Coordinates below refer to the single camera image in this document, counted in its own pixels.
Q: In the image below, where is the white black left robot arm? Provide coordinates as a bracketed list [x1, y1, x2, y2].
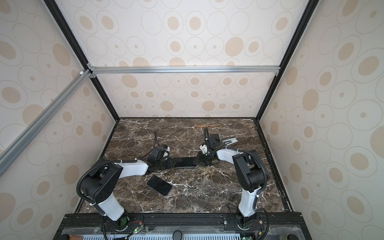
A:
[76, 145, 173, 231]

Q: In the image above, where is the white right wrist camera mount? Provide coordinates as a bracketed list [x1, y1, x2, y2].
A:
[200, 145, 209, 155]

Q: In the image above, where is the black corner frame post right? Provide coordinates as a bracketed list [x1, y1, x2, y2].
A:
[256, 0, 319, 122]

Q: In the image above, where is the dark blue smartphone left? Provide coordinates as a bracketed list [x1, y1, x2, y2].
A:
[147, 176, 173, 196]

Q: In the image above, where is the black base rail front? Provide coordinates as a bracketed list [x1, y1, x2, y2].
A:
[54, 213, 311, 240]

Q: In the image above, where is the black phone case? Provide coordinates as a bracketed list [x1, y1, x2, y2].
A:
[173, 156, 198, 169]

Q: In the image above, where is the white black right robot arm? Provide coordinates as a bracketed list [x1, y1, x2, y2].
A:
[197, 128, 270, 229]

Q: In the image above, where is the black corner frame post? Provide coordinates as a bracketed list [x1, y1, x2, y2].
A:
[256, 0, 319, 122]
[44, 0, 120, 122]

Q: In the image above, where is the silver aluminium rail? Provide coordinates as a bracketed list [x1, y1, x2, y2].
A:
[91, 66, 280, 74]
[1, 70, 91, 175]

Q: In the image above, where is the silver aluminium rail back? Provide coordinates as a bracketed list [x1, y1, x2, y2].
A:
[91, 66, 280, 74]

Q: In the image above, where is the silver aluminium rail left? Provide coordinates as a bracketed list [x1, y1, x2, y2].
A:
[1, 70, 91, 175]

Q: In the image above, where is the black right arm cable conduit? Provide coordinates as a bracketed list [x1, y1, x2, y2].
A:
[203, 127, 269, 196]

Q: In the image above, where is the light blue white stapler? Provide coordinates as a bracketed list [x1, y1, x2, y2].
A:
[222, 138, 238, 146]

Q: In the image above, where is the black corner frame post left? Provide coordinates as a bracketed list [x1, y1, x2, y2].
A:
[44, 0, 120, 122]

